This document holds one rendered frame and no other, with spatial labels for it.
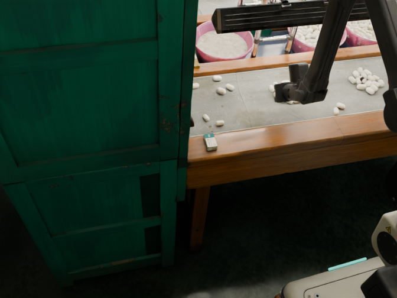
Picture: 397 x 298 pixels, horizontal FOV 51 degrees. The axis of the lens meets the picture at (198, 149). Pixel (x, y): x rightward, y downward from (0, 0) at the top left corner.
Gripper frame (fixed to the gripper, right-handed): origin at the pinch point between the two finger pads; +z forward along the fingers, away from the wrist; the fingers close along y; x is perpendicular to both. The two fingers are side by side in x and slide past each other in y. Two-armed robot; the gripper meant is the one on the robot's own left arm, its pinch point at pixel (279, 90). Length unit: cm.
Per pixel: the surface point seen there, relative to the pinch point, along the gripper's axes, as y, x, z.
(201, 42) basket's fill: 19.2, -21.3, 37.7
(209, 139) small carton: 30.6, 12.8, -10.1
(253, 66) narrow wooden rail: 2.8, -9.3, 18.2
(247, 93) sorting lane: 8.9, 0.5, 10.6
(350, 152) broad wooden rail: -25.0, 26.0, -6.4
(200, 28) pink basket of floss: 19, -28, 40
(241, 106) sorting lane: 13.3, 4.7, 5.8
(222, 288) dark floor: 23, 89, 22
